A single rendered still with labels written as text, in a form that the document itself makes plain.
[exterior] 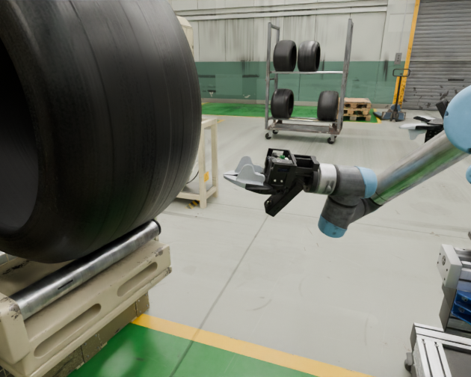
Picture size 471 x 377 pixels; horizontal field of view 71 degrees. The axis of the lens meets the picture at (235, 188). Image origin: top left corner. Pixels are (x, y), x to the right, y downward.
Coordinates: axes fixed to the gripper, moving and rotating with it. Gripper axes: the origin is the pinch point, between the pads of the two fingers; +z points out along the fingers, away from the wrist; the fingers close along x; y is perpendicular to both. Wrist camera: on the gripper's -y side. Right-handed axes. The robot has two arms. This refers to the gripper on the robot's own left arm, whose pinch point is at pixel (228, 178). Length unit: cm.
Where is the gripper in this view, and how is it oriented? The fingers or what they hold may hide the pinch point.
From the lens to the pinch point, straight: 76.3
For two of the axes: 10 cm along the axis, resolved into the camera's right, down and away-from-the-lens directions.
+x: 1.0, 5.9, -8.0
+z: -9.8, -0.8, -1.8
